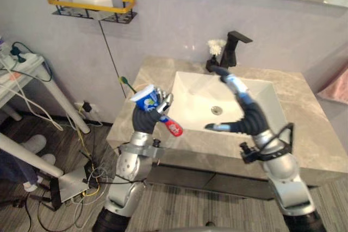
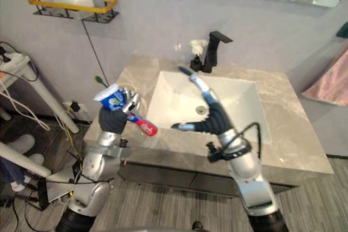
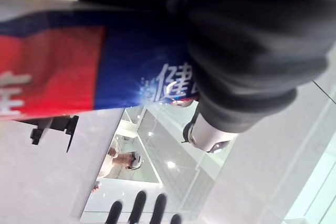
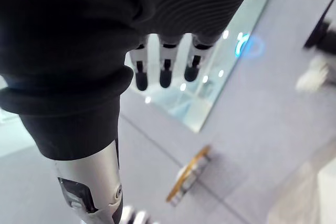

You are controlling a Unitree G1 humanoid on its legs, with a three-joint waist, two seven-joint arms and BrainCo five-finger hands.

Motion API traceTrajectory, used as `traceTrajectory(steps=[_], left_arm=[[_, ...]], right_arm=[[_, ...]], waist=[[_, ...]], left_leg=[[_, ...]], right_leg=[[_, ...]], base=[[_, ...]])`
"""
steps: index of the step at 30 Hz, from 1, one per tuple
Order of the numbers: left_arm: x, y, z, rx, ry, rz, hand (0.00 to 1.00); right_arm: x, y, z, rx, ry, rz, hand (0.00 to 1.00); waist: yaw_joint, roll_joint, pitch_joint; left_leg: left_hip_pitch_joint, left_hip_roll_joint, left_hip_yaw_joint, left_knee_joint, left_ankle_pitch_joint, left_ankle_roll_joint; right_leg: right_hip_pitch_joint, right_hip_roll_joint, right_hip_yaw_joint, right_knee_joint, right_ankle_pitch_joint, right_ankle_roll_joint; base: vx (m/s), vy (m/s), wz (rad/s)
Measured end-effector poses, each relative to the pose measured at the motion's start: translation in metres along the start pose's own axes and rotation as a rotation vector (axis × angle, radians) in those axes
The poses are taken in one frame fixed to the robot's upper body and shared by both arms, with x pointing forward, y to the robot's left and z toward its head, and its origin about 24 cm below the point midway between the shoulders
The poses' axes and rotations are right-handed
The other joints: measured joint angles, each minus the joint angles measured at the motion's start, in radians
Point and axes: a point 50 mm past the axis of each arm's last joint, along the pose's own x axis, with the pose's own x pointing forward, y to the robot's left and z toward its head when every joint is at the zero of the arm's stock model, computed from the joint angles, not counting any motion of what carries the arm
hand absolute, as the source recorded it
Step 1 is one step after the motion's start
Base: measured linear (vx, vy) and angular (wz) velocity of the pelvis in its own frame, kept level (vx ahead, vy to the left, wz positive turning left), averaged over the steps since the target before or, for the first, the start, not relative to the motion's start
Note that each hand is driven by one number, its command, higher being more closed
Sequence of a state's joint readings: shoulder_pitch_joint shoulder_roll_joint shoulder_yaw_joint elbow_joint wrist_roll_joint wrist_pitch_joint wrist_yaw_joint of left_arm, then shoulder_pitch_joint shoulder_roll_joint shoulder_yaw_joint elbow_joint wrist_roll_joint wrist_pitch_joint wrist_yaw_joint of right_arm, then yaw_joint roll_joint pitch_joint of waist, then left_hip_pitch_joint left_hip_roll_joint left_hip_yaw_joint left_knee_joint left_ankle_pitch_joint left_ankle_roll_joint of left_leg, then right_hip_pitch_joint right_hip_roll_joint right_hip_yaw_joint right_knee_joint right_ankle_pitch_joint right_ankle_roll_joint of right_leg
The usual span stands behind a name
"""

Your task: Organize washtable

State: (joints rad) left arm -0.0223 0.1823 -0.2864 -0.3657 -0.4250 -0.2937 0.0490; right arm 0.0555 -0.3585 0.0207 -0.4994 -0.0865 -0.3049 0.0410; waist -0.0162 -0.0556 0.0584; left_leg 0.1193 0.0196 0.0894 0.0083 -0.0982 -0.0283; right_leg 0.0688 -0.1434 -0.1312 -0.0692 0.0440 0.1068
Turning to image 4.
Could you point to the white blurred object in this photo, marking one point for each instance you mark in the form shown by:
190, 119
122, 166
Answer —
313, 73

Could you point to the black wall-mounted holder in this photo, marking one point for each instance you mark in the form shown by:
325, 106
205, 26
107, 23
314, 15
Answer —
319, 33

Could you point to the white ribbed object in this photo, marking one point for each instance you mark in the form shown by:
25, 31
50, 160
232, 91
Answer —
137, 216

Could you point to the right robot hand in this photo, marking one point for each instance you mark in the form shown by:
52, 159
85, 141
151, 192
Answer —
78, 37

